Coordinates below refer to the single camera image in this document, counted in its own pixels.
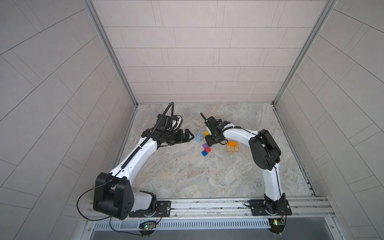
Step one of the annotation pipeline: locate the orange wood block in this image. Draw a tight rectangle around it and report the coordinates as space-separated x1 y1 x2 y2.
228 141 238 147

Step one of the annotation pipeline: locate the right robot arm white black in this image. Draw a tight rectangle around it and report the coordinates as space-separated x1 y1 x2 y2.
204 116 292 217

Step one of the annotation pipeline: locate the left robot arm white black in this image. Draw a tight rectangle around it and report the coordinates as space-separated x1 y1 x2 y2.
93 114 194 220

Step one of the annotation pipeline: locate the left controller board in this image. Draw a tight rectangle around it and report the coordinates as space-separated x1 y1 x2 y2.
139 221 157 231

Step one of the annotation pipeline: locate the controller board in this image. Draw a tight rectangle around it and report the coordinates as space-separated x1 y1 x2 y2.
268 219 286 234
139 221 157 231

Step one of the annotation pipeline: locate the perforated vent strip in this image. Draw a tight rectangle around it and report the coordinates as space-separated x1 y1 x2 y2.
94 219 271 231

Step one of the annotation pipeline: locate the right controller board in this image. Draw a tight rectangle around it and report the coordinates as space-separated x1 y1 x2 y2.
268 219 286 234

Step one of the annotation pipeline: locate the aluminium mounting rail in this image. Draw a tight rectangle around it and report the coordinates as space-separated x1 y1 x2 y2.
83 196 335 221

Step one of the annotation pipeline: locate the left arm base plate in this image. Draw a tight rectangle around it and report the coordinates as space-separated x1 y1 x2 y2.
129 201 171 218

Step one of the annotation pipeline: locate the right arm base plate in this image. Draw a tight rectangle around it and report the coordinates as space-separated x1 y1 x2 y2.
245 199 292 216

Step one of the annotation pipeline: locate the left black cable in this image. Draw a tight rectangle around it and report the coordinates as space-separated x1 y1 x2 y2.
76 179 160 237

